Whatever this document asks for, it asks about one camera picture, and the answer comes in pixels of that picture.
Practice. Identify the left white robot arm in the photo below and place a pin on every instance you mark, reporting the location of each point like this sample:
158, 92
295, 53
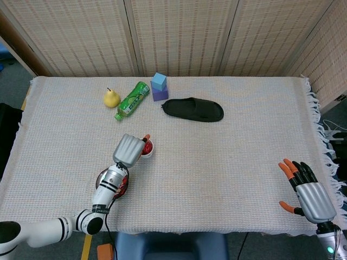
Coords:
109, 187

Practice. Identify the yellow pear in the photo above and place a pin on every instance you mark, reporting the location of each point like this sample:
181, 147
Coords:
111, 100

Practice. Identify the black slipper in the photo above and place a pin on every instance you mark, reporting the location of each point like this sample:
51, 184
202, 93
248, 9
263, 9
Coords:
189, 109

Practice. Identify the black equipment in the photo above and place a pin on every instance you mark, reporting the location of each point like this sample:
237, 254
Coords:
341, 151

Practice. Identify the black fabric object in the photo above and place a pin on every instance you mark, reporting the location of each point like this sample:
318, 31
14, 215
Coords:
8, 135

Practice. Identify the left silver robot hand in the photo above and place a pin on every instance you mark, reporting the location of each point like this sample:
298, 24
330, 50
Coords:
127, 150

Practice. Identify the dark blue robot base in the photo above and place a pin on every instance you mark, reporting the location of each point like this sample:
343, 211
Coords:
168, 247

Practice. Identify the orange foam block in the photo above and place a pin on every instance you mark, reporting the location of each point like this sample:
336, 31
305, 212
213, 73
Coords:
105, 252

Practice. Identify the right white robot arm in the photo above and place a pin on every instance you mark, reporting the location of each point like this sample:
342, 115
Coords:
328, 239

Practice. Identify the light blue foam cube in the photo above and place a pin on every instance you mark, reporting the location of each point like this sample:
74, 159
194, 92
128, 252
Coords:
158, 81

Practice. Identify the metal screen foot bracket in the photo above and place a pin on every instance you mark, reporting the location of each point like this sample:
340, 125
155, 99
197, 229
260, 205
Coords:
342, 98

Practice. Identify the bamboo folding screen panel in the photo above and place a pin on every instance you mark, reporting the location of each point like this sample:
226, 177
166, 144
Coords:
271, 35
184, 35
330, 62
76, 35

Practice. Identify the purple foam cube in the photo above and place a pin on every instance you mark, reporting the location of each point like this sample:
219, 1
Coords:
160, 95

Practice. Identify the silver metal plate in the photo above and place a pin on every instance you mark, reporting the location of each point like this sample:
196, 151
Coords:
100, 176

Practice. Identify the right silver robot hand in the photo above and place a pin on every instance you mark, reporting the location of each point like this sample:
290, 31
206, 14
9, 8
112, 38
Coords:
315, 200

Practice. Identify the green drink bottle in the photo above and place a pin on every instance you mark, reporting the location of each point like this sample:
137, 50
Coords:
131, 103

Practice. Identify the blue object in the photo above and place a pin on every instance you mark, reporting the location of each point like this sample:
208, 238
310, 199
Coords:
4, 52

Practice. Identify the white woven tablecloth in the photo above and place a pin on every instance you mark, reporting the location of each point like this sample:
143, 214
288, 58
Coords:
203, 176

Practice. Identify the white paper cup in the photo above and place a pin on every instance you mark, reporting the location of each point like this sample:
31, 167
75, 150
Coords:
149, 155

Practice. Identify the brown wooden board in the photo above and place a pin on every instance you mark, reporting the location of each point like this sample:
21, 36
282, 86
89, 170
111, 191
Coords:
24, 47

